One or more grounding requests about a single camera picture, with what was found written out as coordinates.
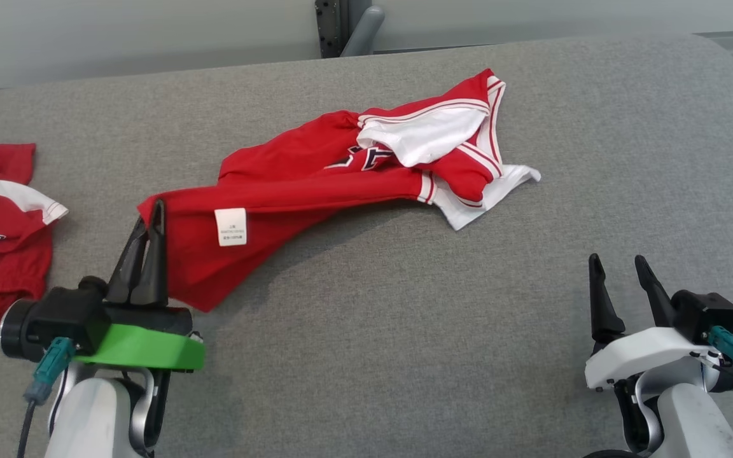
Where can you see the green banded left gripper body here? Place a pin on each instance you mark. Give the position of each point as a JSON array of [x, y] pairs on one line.
[[144, 346]]

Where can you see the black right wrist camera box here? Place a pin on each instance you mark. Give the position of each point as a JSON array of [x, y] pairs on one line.
[[707, 312]]

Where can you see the red shorts with white stripe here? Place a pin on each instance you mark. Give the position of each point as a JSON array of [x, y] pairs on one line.
[[4, 267]]

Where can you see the red white jersey shirt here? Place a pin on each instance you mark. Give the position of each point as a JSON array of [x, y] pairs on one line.
[[303, 184]]

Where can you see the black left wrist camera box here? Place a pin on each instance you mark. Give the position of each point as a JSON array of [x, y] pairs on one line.
[[55, 318]]

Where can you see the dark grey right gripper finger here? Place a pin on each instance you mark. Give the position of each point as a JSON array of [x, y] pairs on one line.
[[658, 292], [603, 305]]

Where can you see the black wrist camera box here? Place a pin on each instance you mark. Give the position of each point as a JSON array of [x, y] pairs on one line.
[[707, 312], [55, 318]]

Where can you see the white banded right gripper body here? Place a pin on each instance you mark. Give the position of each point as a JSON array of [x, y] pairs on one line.
[[640, 356]]

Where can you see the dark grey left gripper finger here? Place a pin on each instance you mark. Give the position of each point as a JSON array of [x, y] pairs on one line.
[[128, 273], [155, 280]]

